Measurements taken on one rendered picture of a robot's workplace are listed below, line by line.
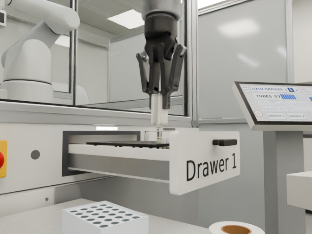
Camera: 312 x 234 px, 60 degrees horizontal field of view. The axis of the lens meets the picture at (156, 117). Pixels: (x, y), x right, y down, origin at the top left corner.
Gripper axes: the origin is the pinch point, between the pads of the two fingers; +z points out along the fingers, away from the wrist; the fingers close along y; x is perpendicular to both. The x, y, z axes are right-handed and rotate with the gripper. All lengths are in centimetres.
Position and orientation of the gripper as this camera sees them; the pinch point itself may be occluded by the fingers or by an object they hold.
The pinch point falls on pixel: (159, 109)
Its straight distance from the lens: 60.6
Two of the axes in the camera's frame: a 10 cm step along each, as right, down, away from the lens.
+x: -6.1, -0.5, -7.9
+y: -7.9, 0.2, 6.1
